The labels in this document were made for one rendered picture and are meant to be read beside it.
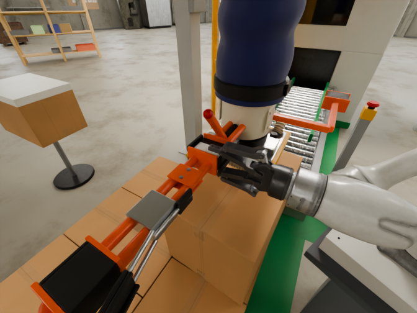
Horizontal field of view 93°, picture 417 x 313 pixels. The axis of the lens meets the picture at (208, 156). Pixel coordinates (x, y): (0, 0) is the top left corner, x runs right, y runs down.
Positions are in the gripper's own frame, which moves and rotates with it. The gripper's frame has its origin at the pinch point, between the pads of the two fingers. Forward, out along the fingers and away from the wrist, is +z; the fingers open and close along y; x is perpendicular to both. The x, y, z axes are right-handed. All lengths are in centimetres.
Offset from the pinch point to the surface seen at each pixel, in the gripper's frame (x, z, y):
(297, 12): 22.9, -9.8, -29.3
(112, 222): -5, 61, 69
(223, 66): 16.8, 5.2, -17.3
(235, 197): 14.7, -3.6, 29.0
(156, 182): 32, 61, 69
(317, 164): 103, -34, 64
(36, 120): 17, 158, 39
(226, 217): 4.8, -4.4, 29.0
